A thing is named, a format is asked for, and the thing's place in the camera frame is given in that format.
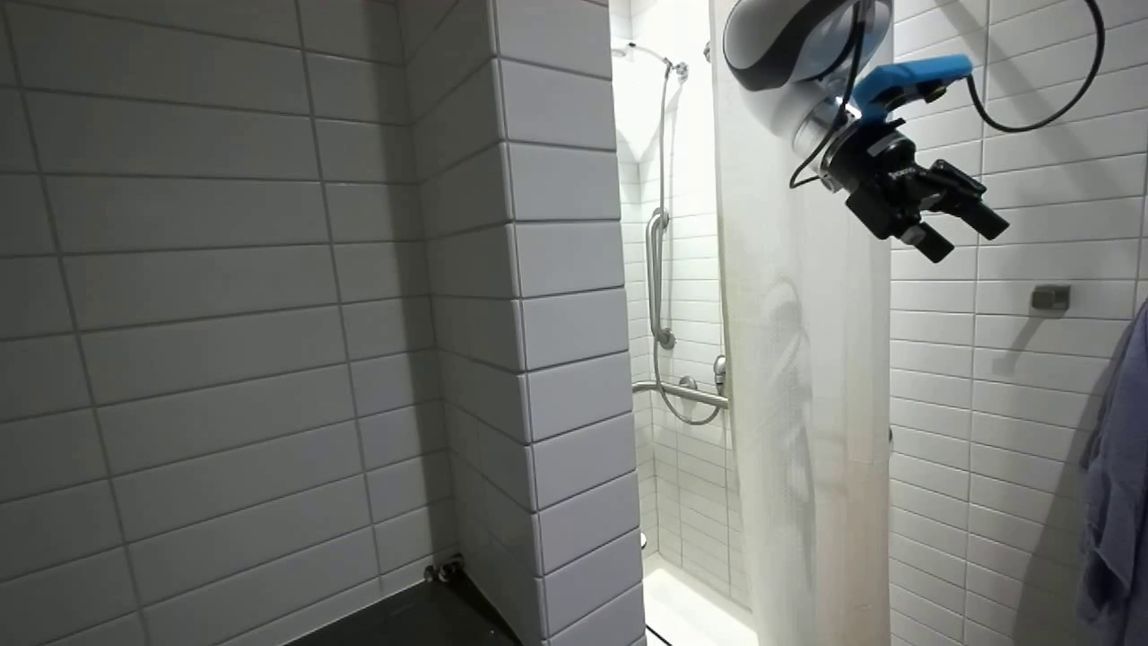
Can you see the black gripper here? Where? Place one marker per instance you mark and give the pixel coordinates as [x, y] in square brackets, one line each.
[889, 190]

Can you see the white shower curtain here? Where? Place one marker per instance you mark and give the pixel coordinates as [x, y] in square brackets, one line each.
[803, 324]

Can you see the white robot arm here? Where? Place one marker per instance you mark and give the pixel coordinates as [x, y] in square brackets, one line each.
[803, 73]

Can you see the blue hanging towel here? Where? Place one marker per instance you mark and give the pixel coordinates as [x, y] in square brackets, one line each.
[1117, 500]

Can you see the metal wall hook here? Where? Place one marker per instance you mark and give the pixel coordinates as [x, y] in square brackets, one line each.
[1053, 300]

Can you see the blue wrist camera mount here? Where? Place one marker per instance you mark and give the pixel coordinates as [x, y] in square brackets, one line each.
[898, 85]

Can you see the chrome shower hose rail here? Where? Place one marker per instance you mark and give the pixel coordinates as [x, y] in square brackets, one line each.
[659, 232]

